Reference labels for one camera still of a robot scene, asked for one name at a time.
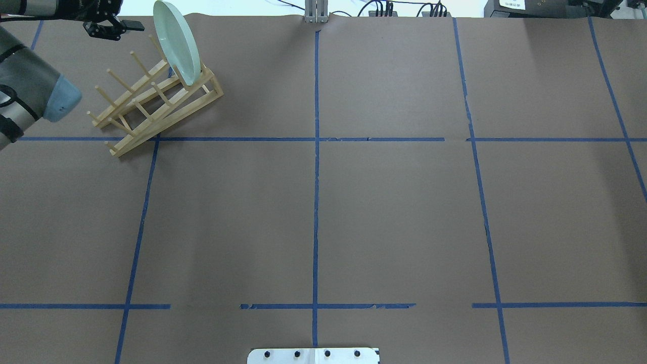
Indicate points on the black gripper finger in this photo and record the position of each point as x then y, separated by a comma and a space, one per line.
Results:
131, 25

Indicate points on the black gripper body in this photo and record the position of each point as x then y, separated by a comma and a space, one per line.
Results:
87, 8

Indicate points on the pale green plate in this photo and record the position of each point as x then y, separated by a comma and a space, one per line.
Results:
177, 41

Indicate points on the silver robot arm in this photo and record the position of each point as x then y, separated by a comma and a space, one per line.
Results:
31, 88

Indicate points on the wooden dish rack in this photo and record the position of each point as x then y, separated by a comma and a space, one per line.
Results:
158, 100

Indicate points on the black usb hub left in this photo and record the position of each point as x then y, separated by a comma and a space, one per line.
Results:
382, 9

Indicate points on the black usb hub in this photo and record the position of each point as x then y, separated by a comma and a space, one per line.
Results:
382, 9
433, 10

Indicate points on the black usb hub right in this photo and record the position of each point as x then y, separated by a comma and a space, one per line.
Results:
433, 10

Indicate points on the black computer box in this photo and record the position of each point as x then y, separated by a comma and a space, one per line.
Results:
549, 9

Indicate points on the grey aluminium frame post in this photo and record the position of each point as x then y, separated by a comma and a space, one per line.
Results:
316, 11

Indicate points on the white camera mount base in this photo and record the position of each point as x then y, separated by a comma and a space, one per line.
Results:
315, 355

